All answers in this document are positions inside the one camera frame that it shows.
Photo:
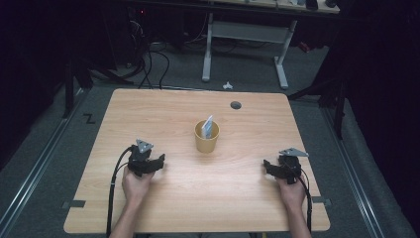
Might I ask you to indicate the yellow cup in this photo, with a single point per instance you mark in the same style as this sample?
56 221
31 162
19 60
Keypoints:
206 145

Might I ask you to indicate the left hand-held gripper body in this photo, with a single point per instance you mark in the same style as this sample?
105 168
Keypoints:
140 160

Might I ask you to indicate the white toothpaste tube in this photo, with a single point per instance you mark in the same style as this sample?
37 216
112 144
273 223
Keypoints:
208 127

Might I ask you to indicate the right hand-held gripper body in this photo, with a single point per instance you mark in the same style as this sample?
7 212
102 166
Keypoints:
290 165

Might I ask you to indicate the grey tape strip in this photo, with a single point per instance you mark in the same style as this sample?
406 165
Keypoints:
322 200
74 204

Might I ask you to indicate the small red object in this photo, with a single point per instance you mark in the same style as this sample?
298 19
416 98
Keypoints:
304 47

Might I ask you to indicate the person's left hand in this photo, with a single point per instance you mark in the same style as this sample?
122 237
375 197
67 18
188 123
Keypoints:
136 186

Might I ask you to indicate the crumpled white paper scrap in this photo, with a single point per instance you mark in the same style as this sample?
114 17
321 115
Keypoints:
227 86

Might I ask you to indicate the black metal stand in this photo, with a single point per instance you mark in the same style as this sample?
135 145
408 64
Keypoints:
69 89
338 109

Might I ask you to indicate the person's right hand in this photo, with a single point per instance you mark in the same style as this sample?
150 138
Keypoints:
292 196

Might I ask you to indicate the white metal desk frame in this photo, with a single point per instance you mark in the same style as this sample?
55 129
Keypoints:
247 31

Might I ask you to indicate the metal floor rail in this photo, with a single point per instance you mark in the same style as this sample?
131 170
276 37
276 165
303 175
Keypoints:
353 172
39 162

